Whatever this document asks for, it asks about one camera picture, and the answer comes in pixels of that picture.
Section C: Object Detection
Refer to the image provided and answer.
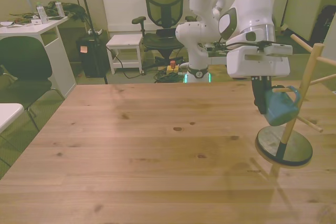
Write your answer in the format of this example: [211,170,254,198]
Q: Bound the dark green chair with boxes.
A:
[0,36,66,133]

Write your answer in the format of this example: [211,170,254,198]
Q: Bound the blue enamel mug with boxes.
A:
[265,85,301,127]

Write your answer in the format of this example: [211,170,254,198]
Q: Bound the black tripod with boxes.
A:
[74,0,109,85]

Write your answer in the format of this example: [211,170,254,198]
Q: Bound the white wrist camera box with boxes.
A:
[263,44,293,57]

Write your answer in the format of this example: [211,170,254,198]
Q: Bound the black mesh office chair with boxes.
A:
[131,0,200,71]

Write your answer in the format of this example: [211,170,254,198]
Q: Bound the white table corner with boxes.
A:
[0,102,25,134]

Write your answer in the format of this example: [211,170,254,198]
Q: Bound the yellow emergency stop button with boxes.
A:
[166,60,181,76]

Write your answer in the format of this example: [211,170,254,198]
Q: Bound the white desk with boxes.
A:
[0,15,77,96]

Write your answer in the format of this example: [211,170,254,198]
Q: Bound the clear plastic bottle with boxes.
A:
[54,0,66,18]
[36,2,49,25]

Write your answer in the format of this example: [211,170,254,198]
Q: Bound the white low stool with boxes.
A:
[106,34,144,76]

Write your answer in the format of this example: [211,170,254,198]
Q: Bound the coiled dark floor cables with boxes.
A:
[153,71,187,83]

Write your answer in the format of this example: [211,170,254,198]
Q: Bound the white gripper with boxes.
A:
[226,45,291,115]

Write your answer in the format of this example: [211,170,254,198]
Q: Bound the black bag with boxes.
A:
[312,5,336,49]

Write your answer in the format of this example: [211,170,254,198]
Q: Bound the camouflage cloth pile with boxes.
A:
[43,1,87,23]

